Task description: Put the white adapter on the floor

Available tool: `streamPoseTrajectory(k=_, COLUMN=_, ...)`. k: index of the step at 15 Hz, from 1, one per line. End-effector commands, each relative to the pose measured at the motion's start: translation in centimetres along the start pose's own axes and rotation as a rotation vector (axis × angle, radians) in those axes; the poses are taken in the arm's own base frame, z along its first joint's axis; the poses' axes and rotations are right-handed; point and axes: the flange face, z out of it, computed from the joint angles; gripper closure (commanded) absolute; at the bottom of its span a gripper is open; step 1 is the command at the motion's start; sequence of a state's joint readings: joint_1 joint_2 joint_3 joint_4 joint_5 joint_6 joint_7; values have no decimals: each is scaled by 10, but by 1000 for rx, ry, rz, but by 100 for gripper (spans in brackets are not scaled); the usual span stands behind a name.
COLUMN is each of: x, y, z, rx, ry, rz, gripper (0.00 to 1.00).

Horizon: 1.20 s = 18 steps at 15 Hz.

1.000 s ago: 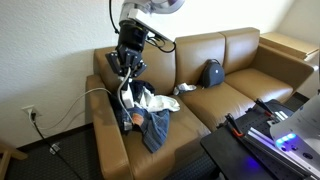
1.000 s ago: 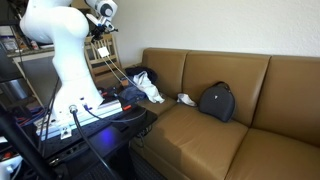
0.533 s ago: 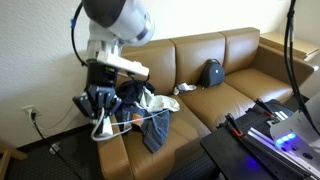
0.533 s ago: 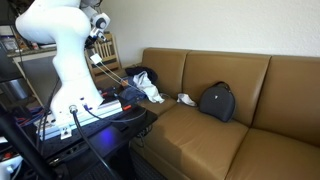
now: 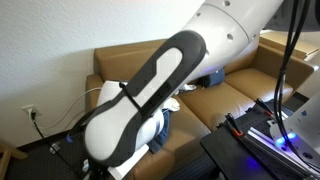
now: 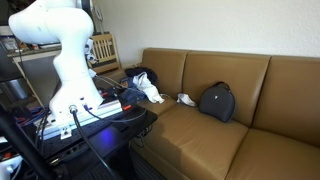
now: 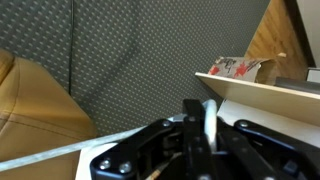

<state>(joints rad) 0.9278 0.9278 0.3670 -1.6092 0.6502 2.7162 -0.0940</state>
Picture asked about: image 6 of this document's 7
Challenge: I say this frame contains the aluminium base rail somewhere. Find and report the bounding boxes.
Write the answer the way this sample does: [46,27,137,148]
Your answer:
[34,99,124,141]

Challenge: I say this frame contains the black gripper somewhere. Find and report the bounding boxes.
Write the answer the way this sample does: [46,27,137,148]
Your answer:
[84,37,96,66]

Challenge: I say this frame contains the thin black cable blue plug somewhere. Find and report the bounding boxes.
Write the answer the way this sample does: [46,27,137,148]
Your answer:
[83,104,148,124]

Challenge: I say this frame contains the kitchen counter top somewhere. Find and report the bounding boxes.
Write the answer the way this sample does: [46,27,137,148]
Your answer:
[6,46,63,59]

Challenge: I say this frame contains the white adapter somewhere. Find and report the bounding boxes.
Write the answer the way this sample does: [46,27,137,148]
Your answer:
[87,67,98,78]

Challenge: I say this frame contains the dark navy garment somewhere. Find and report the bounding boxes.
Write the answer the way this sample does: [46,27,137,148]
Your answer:
[124,66,159,84]

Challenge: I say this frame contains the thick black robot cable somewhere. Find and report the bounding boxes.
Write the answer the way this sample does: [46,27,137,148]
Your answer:
[68,104,116,180]

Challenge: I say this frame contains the metal waste bin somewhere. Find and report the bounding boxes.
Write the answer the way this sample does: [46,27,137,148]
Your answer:
[5,79,30,101]

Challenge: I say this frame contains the white ring light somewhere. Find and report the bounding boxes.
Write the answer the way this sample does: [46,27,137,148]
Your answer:
[93,4,105,34]

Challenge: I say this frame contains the wooden slatted chair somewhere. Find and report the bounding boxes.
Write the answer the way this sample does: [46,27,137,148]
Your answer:
[87,33,123,75]

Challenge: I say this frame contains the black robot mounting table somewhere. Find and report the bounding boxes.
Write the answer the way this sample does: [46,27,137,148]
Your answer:
[19,103,159,169]

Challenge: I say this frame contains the blue denim jeans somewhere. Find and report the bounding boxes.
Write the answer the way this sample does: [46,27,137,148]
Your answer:
[119,77,148,102]

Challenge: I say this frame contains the black rounded bag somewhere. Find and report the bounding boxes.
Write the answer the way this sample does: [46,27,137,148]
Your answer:
[198,80,236,123]

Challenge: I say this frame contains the black tripod pole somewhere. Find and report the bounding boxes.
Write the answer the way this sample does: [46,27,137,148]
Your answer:
[0,106,54,180]

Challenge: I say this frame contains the white crumpled shirt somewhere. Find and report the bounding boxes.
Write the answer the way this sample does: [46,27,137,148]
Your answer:
[132,72,166,104]

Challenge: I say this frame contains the small white crumpled cloth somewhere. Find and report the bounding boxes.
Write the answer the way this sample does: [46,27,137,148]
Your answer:
[175,92,198,108]

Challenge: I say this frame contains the brown leather sofa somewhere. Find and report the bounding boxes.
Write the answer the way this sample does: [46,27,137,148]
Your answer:
[94,47,320,180]

